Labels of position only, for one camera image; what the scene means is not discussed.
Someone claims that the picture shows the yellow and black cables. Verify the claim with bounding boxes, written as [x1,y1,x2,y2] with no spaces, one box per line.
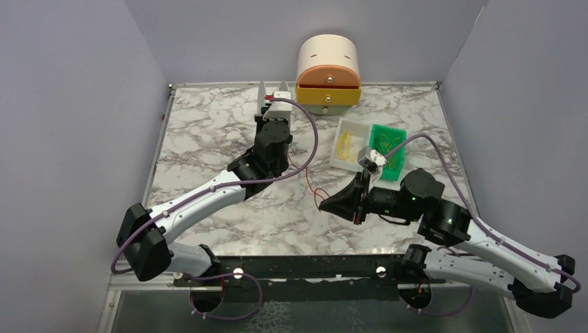
[372,133,403,162]

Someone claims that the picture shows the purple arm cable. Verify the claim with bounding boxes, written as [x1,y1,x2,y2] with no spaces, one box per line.
[110,97,320,275]
[383,133,582,294]

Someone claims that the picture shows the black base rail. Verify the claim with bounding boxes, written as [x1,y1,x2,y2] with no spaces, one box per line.
[172,247,430,311]

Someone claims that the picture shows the yellow cable in white bin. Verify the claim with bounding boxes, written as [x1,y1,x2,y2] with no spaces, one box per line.
[336,130,357,162]

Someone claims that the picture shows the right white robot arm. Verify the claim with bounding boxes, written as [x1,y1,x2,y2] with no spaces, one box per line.
[319,169,575,318]

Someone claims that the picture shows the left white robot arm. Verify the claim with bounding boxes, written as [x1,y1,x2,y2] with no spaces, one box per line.
[116,82,293,282]

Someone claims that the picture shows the red cable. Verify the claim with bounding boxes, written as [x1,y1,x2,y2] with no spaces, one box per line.
[286,153,331,213]

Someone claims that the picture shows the white plastic bin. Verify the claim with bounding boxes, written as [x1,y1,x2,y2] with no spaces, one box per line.
[329,117,373,172]

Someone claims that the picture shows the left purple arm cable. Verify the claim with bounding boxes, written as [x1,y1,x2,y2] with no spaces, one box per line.
[110,97,320,275]

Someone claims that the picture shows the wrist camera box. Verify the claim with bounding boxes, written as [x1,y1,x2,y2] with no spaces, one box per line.
[261,90,293,121]
[357,146,388,177]

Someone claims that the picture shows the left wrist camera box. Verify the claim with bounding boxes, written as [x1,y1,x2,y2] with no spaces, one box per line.
[261,90,293,121]

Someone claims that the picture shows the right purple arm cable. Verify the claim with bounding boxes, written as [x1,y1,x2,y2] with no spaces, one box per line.
[383,133,582,294]

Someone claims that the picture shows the cream mini drawer cabinet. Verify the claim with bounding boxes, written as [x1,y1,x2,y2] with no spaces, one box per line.
[295,34,362,116]

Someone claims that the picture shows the green plastic bin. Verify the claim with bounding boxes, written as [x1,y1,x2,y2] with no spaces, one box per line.
[370,124,407,181]

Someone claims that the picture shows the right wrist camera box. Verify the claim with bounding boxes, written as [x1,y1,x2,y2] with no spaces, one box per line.
[357,146,388,177]

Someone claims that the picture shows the aluminium table frame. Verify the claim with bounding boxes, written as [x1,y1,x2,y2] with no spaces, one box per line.
[98,82,529,332]

